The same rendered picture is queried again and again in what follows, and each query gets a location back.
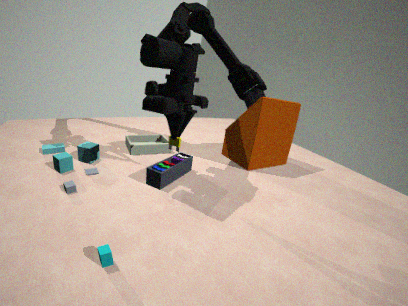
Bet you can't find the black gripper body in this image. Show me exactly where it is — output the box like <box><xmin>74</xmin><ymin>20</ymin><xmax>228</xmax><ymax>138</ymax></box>
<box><xmin>142</xmin><ymin>70</ymin><xmax>209</xmax><ymax>114</ymax></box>

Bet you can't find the yellow fuse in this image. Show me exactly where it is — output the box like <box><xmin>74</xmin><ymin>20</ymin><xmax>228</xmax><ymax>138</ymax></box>
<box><xmin>168</xmin><ymin>135</ymin><xmax>181</xmax><ymax>152</ymax></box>

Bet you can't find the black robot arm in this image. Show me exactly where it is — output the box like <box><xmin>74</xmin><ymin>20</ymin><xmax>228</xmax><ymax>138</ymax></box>
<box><xmin>140</xmin><ymin>2</ymin><xmax>267</xmax><ymax>109</ymax></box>

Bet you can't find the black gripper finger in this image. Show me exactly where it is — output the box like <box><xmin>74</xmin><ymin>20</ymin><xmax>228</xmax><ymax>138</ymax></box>
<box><xmin>177</xmin><ymin>110</ymin><xmax>197</xmax><ymax>137</ymax></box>
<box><xmin>164</xmin><ymin>112</ymin><xmax>187</xmax><ymax>140</ymax></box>

